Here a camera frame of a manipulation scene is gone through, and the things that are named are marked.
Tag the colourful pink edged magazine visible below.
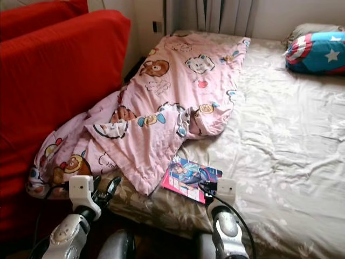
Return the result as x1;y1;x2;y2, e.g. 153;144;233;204
160;155;223;205

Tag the grey robot left leg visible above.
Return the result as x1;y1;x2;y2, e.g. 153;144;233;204
97;229;135;259

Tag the grey robot leg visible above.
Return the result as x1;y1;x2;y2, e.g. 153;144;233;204
191;232;216;259
97;229;135;259

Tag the grey robot right leg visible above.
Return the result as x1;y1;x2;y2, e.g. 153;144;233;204
191;232;216;259

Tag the beige leaf print bed sheet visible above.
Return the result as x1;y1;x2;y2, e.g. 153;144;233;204
102;30;345;259

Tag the pink cartoon print blanket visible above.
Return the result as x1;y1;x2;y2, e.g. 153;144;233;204
26;32;251;197

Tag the large red cushion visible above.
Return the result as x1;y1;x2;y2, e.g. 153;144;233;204
0;9;132;243

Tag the blue white star cushion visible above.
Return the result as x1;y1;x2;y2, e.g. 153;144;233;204
285;31;345;75

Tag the grey pleated curtain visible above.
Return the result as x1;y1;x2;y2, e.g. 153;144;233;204
164;0;259;37

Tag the small red cushion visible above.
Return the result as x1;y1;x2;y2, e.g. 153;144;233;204
0;0;89;41

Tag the beige leaf print pillow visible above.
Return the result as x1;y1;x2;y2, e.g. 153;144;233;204
283;23;345;49

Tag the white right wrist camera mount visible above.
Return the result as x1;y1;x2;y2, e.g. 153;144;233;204
216;178;238;207

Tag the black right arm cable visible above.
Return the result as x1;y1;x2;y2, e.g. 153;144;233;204
199;183;258;259

